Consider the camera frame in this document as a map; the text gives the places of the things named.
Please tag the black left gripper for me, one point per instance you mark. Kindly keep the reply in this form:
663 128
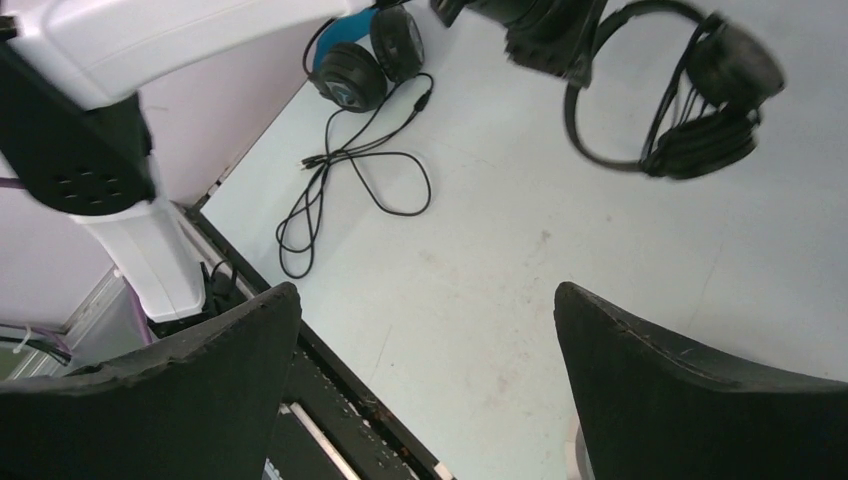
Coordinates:
555 37

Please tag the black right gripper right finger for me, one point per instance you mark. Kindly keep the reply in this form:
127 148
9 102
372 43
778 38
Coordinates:
655 404

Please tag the black and blue headset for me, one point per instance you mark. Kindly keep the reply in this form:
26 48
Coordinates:
357 79

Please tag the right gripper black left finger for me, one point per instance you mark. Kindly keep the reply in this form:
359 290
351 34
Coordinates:
199 404

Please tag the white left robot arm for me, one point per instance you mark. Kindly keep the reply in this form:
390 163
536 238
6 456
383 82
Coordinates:
73 131

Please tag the small black on-ear headphones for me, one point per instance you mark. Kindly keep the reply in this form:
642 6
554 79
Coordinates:
709 112

